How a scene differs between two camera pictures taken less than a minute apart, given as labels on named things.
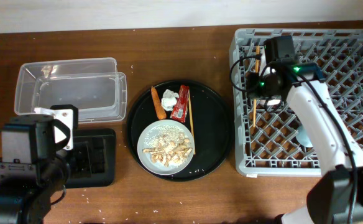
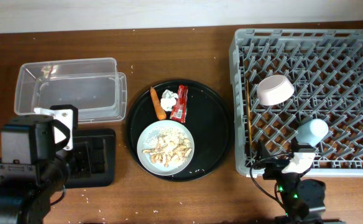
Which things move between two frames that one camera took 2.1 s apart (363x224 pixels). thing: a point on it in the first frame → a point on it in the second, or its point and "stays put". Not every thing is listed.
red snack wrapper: (179, 112) stays put
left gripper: (87, 165) stays put
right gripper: (254, 91) → (277, 165)
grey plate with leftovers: (166, 147) stays put
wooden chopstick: (257, 68) → (249, 112)
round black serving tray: (213, 124) stays put
